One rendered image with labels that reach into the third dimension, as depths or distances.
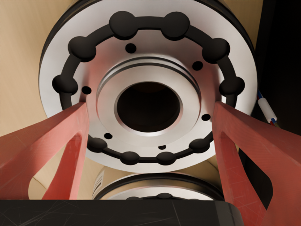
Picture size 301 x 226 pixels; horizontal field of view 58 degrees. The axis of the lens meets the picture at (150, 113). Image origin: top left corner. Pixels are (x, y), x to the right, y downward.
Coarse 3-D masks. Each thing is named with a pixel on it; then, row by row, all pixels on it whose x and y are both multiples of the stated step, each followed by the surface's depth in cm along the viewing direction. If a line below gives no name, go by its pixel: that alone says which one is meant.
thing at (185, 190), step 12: (144, 180) 17; (156, 180) 17; (168, 180) 17; (180, 180) 17; (108, 192) 18; (120, 192) 17; (132, 192) 17; (144, 192) 17; (156, 192) 17; (168, 192) 17; (180, 192) 17; (192, 192) 17; (204, 192) 17
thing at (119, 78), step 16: (128, 64) 11; (144, 64) 11; (160, 64) 11; (176, 64) 11; (112, 80) 11; (128, 80) 11; (144, 80) 11; (160, 80) 11; (176, 80) 11; (192, 80) 12; (96, 96) 12; (112, 96) 12; (192, 96) 12; (96, 112) 12; (112, 112) 12; (176, 112) 13; (192, 112) 12; (112, 128) 13; (128, 128) 13; (144, 128) 14; (160, 128) 13; (176, 128) 13; (144, 144) 14; (160, 144) 14
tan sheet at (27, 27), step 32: (0, 0) 13; (32, 0) 13; (64, 0) 13; (224, 0) 13; (256, 0) 13; (0, 32) 14; (32, 32) 14; (256, 32) 14; (0, 64) 15; (32, 64) 15; (0, 96) 16; (32, 96) 16; (0, 128) 18
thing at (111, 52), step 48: (96, 0) 10; (144, 0) 10; (192, 0) 10; (48, 48) 11; (96, 48) 11; (144, 48) 11; (192, 48) 11; (240, 48) 11; (48, 96) 12; (240, 96) 12; (96, 144) 15; (192, 144) 15
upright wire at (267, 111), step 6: (258, 90) 14; (258, 96) 13; (258, 102) 13; (264, 102) 13; (264, 108) 12; (270, 108) 12; (264, 114) 12; (270, 114) 12; (270, 120) 12; (276, 126) 11
